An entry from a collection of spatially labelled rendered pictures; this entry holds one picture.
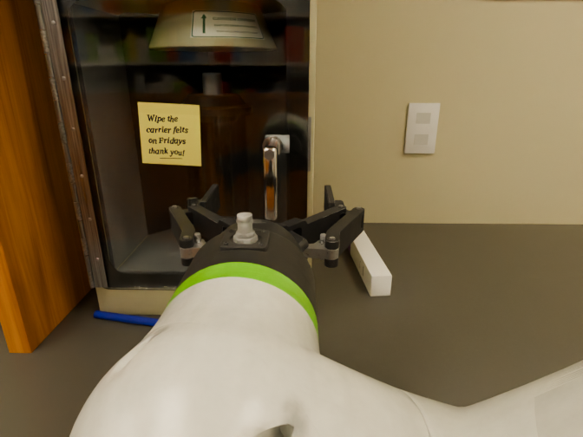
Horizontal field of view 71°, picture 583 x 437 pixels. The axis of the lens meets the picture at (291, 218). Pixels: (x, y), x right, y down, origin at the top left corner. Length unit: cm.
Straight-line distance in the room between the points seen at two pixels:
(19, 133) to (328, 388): 53
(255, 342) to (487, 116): 94
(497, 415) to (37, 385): 52
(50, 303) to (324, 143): 64
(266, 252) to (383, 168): 77
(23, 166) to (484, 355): 64
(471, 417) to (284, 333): 8
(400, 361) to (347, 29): 68
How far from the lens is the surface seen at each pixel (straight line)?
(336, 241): 34
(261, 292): 21
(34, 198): 64
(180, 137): 54
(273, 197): 48
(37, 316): 66
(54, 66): 59
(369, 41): 97
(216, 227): 39
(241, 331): 17
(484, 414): 19
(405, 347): 60
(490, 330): 67
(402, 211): 104
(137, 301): 66
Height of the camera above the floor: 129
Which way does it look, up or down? 21 degrees down
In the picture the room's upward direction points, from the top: straight up
